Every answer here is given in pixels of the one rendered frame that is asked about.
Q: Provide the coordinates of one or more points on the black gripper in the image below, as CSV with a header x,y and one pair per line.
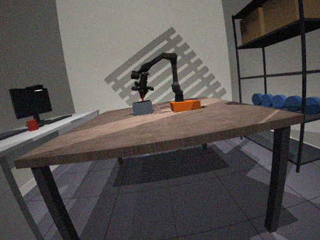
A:
x,y
143,88

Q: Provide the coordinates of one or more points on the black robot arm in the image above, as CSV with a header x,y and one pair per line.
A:
x,y
168,56

